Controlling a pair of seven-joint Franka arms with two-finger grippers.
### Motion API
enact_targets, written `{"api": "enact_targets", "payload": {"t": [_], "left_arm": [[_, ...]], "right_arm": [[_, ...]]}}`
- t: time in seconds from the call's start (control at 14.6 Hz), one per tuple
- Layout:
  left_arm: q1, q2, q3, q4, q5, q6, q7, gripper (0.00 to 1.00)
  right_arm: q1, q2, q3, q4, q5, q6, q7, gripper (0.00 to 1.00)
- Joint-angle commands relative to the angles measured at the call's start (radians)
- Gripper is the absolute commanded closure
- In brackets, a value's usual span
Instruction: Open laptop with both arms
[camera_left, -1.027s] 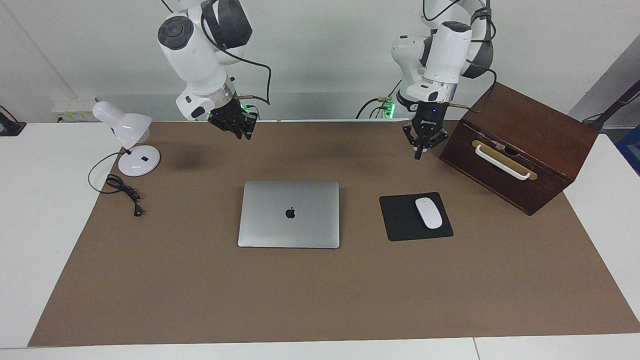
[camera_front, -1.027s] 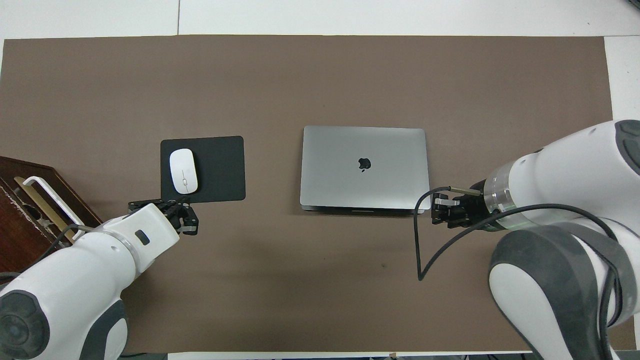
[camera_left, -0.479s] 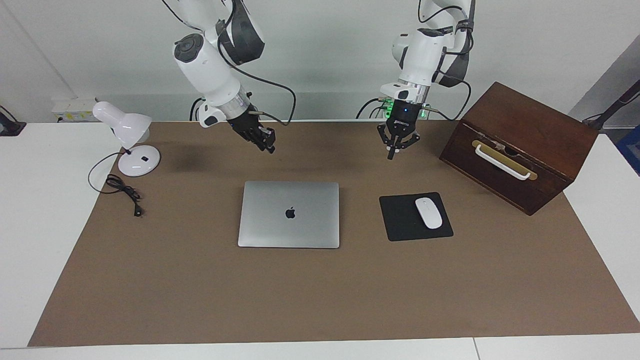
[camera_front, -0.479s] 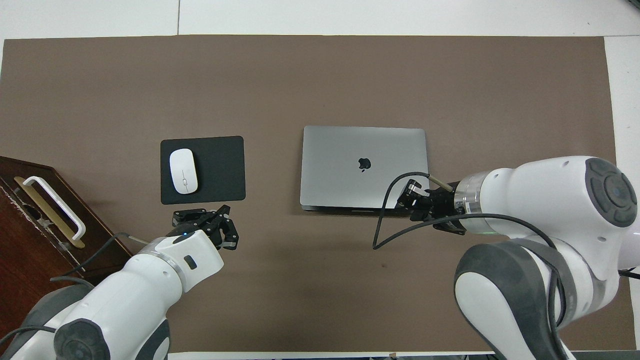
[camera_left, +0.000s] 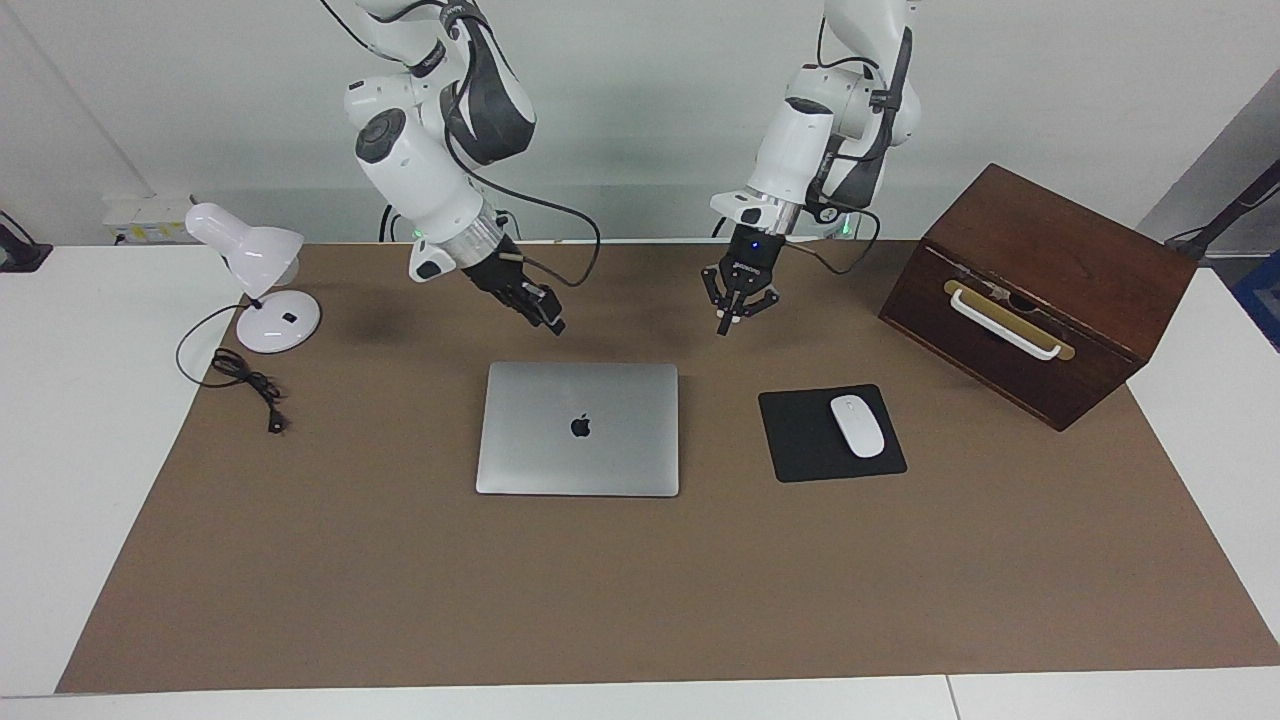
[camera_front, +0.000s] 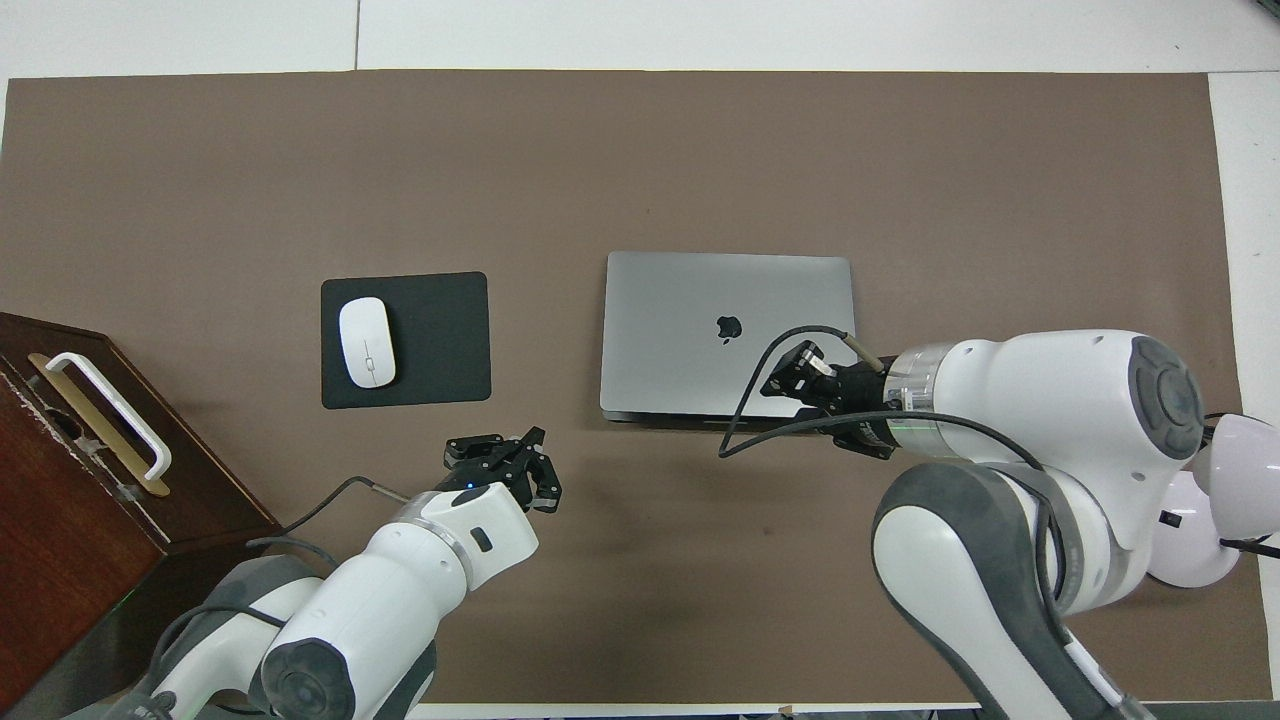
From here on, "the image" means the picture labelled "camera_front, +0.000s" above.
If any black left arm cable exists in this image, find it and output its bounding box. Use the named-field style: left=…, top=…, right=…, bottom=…
left=245, top=475, right=413, bottom=561

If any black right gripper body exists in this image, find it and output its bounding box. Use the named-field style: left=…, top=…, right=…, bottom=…
left=820, top=358, right=896, bottom=461

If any black mouse pad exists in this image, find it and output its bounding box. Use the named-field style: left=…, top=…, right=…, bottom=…
left=320, top=271, right=493, bottom=411

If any silver laptop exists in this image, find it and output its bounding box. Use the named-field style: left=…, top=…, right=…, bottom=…
left=599, top=250, right=857, bottom=426

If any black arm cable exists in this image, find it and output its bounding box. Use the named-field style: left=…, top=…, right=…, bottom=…
left=718, top=325, right=1061, bottom=601
left=245, top=475, right=413, bottom=561

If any brown table mat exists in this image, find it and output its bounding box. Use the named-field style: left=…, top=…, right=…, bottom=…
left=0, top=70, right=1246, bottom=711

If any white box handle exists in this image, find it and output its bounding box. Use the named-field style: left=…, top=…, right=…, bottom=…
left=45, top=351, right=173, bottom=483

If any white desk lamp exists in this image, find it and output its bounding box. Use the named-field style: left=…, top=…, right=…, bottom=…
left=1145, top=412, right=1280, bottom=589

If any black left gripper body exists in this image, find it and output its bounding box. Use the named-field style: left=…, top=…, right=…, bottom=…
left=465, top=455, right=536, bottom=501

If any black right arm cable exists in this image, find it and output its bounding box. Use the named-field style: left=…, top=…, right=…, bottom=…
left=718, top=325, right=1061, bottom=601

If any white computer mouse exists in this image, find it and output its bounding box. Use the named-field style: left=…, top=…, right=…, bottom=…
left=338, top=297, right=398, bottom=390

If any dark brown wooden box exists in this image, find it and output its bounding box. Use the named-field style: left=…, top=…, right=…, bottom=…
left=0, top=312, right=284, bottom=701

